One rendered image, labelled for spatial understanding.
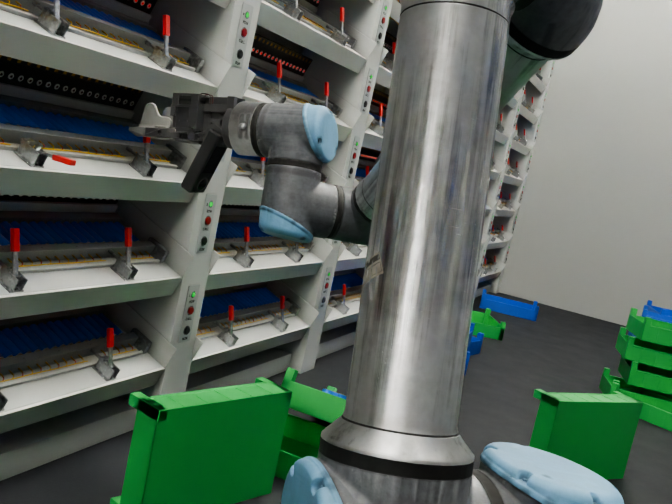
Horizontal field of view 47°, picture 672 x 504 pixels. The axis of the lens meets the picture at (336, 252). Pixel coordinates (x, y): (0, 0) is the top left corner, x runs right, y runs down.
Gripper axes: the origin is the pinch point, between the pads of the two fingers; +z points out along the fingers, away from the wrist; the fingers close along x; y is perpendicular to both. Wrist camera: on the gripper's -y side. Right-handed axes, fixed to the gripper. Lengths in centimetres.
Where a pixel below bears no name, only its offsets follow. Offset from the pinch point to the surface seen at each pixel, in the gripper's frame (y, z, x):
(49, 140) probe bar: -3.1, 2.7, 19.3
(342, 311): -44, 3, -112
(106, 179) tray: -8.5, -2.5, 11.5
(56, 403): -46.6, 2.6, 14.0
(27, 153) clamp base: -5.6, -1.1, 27.6
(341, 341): -56, 7, -125
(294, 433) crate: -61, -18, -39
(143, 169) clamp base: -6.2, -1.8, 0.9
